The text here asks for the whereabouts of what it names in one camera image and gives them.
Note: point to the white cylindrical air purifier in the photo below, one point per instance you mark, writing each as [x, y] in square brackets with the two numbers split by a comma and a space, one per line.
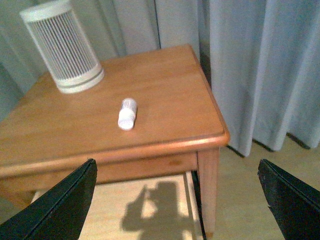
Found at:
[63, 45]

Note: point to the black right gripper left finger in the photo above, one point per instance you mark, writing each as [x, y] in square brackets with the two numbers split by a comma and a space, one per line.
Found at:
[60, 213]

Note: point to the wooden drawer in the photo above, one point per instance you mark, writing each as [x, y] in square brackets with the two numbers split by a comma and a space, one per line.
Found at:
[160, 208]

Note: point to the white medicine bottle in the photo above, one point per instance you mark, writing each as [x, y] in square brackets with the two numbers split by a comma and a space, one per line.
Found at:
[127, 114]

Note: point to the wooden nightstand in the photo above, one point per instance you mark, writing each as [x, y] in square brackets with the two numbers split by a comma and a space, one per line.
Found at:
[178, 128]

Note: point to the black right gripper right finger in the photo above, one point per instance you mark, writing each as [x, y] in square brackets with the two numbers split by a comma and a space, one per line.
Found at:
[294, 204]

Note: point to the grey curtain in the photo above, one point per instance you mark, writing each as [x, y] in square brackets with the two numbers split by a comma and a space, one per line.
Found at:
[261, 57]

